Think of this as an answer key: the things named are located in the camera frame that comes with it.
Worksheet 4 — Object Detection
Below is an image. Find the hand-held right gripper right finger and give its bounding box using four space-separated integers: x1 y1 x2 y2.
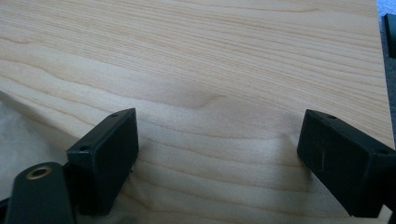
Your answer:
296 108 396 218

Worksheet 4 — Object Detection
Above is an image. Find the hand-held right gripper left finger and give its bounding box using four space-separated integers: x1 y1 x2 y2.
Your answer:
64 107 139 217

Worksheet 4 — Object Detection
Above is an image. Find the beige cloth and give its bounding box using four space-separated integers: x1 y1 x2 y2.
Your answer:
0 91 138 224

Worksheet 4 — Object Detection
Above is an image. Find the black metal stand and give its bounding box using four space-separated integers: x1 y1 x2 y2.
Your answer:
383 12 396 60

